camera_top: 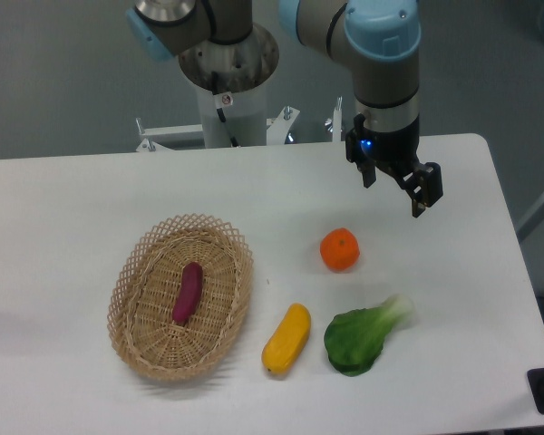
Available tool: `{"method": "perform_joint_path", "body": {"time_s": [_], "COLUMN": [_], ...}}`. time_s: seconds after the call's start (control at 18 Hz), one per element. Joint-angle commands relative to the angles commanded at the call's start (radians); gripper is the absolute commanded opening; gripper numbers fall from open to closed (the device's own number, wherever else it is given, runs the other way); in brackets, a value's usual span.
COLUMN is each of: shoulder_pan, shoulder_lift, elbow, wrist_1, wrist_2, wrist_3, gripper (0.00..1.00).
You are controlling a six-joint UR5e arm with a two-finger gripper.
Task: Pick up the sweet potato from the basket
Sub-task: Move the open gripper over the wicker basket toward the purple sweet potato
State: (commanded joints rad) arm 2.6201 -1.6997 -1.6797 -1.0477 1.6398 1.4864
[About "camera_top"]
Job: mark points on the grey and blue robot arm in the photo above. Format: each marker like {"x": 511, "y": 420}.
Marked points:
{"x": 228, "y": 58}

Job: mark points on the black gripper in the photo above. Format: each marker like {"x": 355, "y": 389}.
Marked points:
{"x": 395, "y": 153}

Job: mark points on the purple sweet potato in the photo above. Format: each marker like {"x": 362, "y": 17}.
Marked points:
{"x": 191, "y": 287}

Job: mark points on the orange tangerine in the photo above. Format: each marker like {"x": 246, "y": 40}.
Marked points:
{"x": 339, "y": 249}

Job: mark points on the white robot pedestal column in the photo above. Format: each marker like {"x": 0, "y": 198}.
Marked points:
{"x": 231, "y": 119}

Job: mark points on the oval wicker basket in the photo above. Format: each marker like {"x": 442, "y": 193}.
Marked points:
{"x": 140, "y": 321}

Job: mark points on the yellow mango-like fruit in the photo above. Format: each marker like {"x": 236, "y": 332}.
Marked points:
{"x": 288, "y": 340}

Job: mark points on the green bok choy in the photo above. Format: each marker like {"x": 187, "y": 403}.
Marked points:
{"x": 355, "y": 340}

